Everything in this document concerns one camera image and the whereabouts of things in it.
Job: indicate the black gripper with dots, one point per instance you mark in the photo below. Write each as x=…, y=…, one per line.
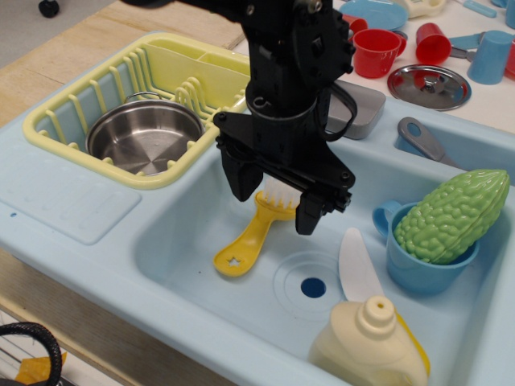
x=292, y=149

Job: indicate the yellow dish brush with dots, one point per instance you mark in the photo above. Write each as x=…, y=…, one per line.
x=277, y=201

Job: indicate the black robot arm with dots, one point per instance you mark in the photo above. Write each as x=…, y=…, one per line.
x=297, y=51

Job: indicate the stainless steel pot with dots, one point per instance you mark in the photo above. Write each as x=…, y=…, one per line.
x=145, y=135

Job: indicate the steel pot lid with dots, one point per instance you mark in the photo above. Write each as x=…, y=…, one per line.
x=429, y=86

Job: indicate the light blue toy sink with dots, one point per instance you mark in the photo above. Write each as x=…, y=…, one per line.
x=151, y=248

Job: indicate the white plastic knife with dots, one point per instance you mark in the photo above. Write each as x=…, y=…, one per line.
x=358, y=278

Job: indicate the grey toy faucet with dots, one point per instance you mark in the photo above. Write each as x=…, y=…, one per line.
x=370, y=104

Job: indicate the grey plastic spatula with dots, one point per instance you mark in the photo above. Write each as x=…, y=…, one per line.
x=416, y=138

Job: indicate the blue plastic cup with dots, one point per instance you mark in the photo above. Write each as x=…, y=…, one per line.
x=408, y=272

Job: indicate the pale yellow dish rack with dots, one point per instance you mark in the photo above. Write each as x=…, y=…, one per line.
x=202, y=77

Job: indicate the green bitter melon toy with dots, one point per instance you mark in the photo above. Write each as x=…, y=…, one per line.
x=450, y=219

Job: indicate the cream soap bottle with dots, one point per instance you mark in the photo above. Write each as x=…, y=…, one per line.
x=365, y=344

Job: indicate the red cup behind faucet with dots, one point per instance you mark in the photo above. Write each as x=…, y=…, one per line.
x=356, y=24

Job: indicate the blue plastic plate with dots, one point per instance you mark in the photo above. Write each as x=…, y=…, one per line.
x=385, y=15

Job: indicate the red cup lying down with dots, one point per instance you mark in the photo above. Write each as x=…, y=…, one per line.
x=432, y=46

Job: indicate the cream toy appliance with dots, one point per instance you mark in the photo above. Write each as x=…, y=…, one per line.
x=419, y=8

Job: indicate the light blue tumbler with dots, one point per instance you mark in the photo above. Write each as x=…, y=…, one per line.
x=488, y=65

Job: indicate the blue plastic utensil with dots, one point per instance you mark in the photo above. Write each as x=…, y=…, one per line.
x=479, y=8

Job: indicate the black caster wheel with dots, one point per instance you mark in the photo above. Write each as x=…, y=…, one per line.
x=49, y=8

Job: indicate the yellow tape piece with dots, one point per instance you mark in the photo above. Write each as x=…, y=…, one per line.
x=34, y=370

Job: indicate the red cup with handle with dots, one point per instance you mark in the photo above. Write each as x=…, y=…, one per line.
x=376, y=50

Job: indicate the blue handled utensil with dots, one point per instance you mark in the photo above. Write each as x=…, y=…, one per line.
x=465, y=47

